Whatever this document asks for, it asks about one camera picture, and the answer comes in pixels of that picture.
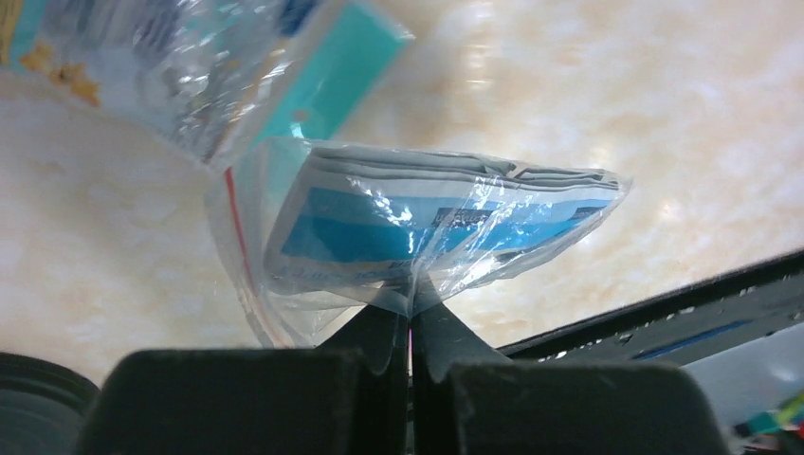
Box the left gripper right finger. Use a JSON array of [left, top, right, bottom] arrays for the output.
[[411, 281, 729, 454]]

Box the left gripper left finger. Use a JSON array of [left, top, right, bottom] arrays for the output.
[[76, 306, 409, 454]]

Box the blue white bagged packet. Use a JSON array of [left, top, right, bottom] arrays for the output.
[[205, 137, 631, 348]]

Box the blue cotton swab packet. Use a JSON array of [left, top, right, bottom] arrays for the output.
[[1, 1, 101, 107]]

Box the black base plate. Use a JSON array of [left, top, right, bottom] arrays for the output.
[[500, 250, 803, 365]]

